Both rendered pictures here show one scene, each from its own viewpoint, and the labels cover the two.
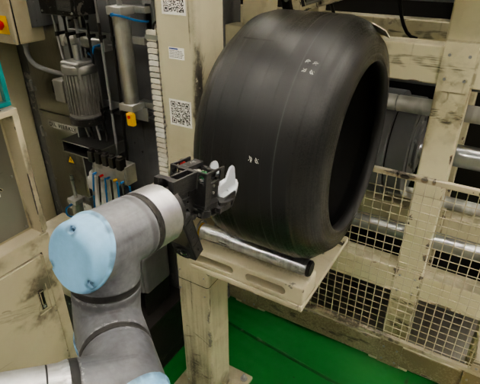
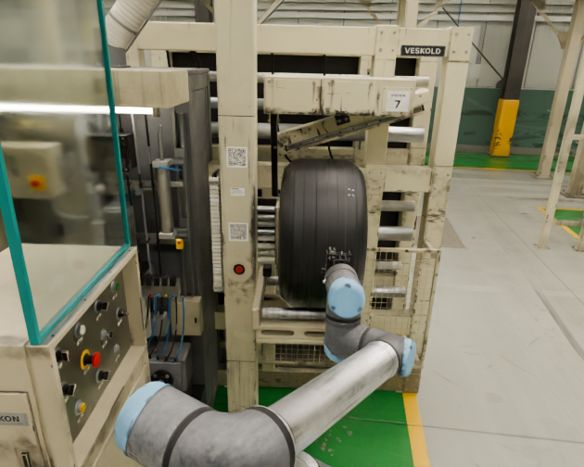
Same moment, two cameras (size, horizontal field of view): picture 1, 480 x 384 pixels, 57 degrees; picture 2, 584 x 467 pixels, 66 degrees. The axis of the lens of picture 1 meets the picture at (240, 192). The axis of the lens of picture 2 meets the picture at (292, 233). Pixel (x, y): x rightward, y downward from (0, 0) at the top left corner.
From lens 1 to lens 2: 0.90 m
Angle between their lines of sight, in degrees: 29
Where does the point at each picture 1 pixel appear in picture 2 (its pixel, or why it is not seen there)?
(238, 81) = (311, 205)
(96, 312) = (353, 327)
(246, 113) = (323, 222)
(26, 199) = (132, 320)
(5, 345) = not seen: hidden behind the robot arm
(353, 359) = not seen: hidden behind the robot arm
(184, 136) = (240, 246)
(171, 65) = (232, 199)
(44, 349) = not seen: hidden behind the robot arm
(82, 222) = (349, 281)
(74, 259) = (349, 299)
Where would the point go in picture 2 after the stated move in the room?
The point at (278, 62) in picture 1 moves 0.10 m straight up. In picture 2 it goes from (332, 192) to (334, 163)
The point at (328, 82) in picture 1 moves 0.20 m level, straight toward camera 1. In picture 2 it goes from (361, 199) to (391, 217)
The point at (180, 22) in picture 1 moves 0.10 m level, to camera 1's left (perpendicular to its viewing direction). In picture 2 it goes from (242, 171) to (216, 174)
